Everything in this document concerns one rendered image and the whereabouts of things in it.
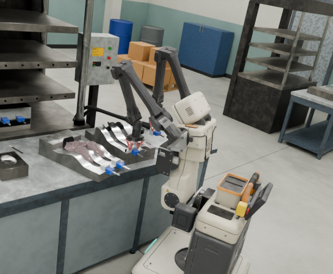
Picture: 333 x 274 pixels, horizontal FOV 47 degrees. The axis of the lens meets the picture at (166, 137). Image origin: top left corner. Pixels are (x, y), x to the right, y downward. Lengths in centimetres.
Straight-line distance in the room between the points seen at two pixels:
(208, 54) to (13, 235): 777
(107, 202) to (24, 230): 57
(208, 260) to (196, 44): 784
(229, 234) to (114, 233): 95
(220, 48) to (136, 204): 698
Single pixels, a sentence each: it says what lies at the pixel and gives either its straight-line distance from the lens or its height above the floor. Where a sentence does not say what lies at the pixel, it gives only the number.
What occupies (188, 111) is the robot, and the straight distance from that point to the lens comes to 219.
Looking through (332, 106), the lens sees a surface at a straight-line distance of 569.
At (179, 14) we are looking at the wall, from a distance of 1088.
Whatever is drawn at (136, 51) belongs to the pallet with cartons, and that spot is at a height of 61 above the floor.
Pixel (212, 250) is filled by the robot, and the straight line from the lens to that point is 230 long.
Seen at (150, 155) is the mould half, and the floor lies 83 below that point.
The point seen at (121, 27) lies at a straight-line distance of 969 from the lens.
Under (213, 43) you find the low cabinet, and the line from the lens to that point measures 945.
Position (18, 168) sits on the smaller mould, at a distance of 233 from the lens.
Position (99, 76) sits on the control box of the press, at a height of 114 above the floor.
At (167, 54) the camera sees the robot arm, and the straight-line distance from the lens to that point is 243.
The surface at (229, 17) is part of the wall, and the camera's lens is 989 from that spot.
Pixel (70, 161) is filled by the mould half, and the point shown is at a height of 86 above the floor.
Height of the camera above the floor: 196
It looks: 22 degrees down
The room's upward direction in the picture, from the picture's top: 10 degrees clockwise
